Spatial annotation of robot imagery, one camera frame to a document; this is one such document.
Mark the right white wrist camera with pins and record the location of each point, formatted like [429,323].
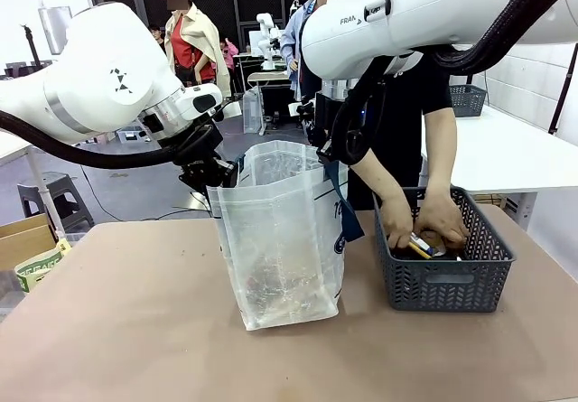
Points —
[302,113]

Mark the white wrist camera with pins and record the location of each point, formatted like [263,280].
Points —
[302,113]
[232,109]

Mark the person's right forearm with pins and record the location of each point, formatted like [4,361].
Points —
[377,174]

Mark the person in black t-shirt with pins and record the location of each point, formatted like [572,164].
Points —
[406,149]

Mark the black tripod stand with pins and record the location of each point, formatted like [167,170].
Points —
[31,45]

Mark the grey wall board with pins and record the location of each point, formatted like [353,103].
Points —
[54,29]

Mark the white side table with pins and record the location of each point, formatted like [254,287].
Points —
[506,153]

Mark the white background robot on desk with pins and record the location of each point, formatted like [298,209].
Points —
[269,40]

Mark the person's left forearm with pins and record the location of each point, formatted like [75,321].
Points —
[440,149]

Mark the mannequin with blue shirt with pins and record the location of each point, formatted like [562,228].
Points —
[291,45]

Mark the dark background desk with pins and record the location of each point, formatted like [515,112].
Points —
[271,88]

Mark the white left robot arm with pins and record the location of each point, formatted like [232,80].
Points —
[90,58]

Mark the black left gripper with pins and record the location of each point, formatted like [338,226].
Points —
[203,167]

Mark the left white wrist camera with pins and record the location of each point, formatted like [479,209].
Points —
[232,109]

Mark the person's left hand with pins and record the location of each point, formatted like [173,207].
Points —
[444,217]

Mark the brown cardboard box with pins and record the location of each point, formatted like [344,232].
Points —
[25,239]

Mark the person in pink top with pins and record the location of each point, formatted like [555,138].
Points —
[230,58]

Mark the clear plastic container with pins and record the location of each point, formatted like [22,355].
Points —
[253,110]

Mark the dark grey plastic basket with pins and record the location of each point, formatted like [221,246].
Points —
[447,280]
[467,99]

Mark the person's right hand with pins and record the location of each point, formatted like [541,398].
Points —
[399,221]

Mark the mannequin with cream jacket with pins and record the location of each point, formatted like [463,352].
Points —
[194,45]

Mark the yellow white snack package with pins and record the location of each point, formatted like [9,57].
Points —
[426,246]

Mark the black slanted pole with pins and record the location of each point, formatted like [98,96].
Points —
[564,90]

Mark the grey plastic stool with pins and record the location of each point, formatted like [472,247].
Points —
[58,199]

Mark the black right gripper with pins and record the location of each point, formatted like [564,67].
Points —
[325,122]

